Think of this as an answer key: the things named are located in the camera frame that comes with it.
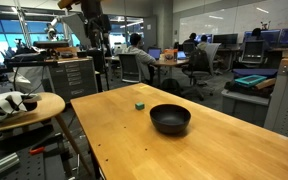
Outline green block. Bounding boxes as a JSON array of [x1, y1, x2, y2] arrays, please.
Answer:
[[135, 102, 145, 110]]

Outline black bowl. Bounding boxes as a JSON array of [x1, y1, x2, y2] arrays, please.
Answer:
[[150, 104, 191, 134]]

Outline wooden block on bin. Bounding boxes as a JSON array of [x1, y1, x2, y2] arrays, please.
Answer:
[[255, 78, 276, 90]]

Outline black office chair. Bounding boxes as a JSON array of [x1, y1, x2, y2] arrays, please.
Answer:
[[119, 54, 141, 83]]

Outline seated person in grey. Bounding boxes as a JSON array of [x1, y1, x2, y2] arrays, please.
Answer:
[[122, 33, 156, 85]]

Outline round wooden meeting table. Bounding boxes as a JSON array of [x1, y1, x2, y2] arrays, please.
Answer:
[[104, 55, 190, 88]]

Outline open laptop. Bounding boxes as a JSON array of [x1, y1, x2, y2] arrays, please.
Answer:
[[148, 48, 161, 60]]

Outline grey mesh office chair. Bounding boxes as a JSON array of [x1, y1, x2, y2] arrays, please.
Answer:
[[182, 43, 220, 101]]

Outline grey drawer cabinet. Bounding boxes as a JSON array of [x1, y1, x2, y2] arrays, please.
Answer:
[[48, 58, 98, 103]]

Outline black computer monitor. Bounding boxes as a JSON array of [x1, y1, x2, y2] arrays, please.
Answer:
[[213, 34, 238, 45]]

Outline round wooden side table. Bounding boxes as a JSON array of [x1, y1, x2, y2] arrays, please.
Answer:
[[0, 92, 92, 175]]

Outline teal framed tray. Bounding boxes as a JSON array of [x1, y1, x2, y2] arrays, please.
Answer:
[[235, 75, 266, 87]]

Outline grey storage bin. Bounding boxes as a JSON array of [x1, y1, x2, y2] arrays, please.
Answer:
[[221, 89, 269, 127]]

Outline aluminium extrusion bar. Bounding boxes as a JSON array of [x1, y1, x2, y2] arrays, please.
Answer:
[[0, 153, 20, 174]]

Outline orange handled clamp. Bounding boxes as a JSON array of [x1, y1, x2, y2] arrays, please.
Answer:
[[29, 147, 45, 155]]

